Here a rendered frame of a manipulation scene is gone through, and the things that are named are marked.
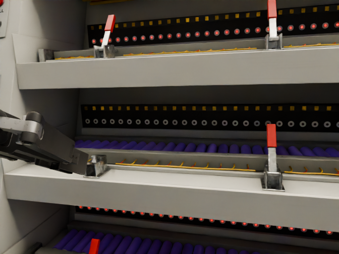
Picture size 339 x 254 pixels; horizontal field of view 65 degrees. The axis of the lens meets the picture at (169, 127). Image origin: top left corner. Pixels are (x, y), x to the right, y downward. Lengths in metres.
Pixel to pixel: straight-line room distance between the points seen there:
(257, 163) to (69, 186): 0.29
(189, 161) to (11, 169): 0.31
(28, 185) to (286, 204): 0.39
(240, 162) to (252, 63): 0.15
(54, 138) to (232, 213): 0.25
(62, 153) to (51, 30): 0.39
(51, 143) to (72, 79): 0.22
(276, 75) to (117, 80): 0.24
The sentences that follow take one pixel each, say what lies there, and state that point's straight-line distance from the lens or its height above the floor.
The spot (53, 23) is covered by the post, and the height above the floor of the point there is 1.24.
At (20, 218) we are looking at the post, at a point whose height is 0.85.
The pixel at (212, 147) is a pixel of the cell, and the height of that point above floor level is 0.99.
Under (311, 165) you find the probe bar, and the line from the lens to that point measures 0.45.
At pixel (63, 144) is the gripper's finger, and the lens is 0.29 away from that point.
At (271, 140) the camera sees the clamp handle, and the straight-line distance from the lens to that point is 0.40.
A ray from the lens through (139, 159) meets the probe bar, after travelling 0.46.
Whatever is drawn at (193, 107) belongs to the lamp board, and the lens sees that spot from 0.54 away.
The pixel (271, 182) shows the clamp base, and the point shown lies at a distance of 0.40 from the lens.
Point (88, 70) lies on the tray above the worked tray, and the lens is 0.46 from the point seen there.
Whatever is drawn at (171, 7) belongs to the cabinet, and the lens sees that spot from 0.68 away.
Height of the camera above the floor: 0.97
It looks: 6 degrees up
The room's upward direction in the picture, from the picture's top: 3 degrees clockwise
